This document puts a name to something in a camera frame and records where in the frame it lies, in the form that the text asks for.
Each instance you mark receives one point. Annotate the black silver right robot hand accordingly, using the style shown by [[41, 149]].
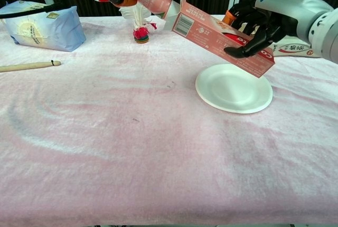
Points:
[[280, 5]]

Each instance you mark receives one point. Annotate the pink red toothpaste box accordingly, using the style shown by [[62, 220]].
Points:
[[206, 30]]

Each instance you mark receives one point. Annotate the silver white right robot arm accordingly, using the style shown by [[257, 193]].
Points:
[[326, 34]]

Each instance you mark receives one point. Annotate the white paper plate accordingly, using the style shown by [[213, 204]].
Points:
[[232, 92]]

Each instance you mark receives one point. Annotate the beige squeeze bottle white cap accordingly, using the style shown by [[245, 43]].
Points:
[[290, 49]]

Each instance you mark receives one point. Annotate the white feather shuttlecock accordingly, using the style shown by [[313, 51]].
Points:
[[141, 33]]

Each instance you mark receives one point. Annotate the blue tissue pack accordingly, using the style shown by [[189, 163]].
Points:
[[47, 30]]

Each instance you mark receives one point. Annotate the wooden stick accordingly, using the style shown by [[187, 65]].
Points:
[[29, 66]]

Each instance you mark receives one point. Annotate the pink fleece table cloth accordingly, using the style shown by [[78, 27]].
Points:
[[132, 145]]

